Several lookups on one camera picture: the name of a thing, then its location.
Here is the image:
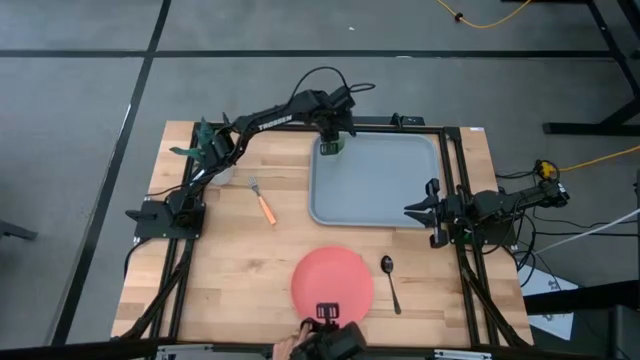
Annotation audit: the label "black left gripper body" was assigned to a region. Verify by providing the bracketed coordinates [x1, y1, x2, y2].
[315, 106, 357, 144]

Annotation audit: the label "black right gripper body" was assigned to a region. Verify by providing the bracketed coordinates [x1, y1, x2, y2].
[424, 178, 474, 250]

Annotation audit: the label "black metal spoon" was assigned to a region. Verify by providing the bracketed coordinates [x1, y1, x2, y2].
[380, 255, 403, 316]

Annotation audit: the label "fork with orange handle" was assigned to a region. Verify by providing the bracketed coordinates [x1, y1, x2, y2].
[247, 175, 278, 226]

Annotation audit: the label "mint green plastic cup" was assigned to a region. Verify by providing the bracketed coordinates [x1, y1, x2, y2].
[210, 166, 236, 187]

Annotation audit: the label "pink round plate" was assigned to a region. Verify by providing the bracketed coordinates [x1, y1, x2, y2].
[290, 245, 375, 329]

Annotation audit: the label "grey plastic tray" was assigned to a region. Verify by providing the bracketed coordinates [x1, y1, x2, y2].
[308, 131, 444, 229]

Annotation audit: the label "yellow and black plug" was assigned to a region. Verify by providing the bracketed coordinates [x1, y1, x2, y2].
[534, 159, 560, 182]

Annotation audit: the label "green tape strips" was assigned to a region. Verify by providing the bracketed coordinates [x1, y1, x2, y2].
[168, 117, 217, 164]

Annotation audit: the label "white paper sheet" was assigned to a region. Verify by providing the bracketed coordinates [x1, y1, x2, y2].
[517, 264, 579, 341]

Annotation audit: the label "black metal floor stand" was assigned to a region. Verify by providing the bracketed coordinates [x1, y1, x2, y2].
[502, 0, 640, 137]

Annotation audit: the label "black horizontal bar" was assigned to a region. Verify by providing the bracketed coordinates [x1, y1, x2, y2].
[522, 279, 640, 315]

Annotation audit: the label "person's hand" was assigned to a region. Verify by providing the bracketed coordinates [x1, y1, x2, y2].
[272, 332, 314, 360]

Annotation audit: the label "dark grey box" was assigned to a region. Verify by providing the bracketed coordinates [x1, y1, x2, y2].
[574, 304, 640, 360]

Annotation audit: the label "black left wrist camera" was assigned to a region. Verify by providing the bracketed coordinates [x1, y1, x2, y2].
[329, 85, 357, 110]

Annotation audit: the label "black looped camera cable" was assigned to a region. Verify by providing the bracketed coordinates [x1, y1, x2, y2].
[289, 66, 377, 104]

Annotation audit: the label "black aluminium table frame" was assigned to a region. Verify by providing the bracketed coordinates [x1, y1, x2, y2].
[112, 113, 534, 351]

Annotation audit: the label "white cable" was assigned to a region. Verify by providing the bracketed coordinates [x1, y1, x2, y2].
[532, 207, 640, 256]

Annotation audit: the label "thin black cable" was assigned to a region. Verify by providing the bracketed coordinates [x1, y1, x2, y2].
[530, 209, 640, 230]

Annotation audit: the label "yellow extension cable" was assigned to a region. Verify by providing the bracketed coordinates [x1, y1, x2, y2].
[557, 145, 640, 174]

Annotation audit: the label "yellow cable with black clip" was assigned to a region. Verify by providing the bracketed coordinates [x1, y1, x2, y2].
[434, 0, 534, 30]

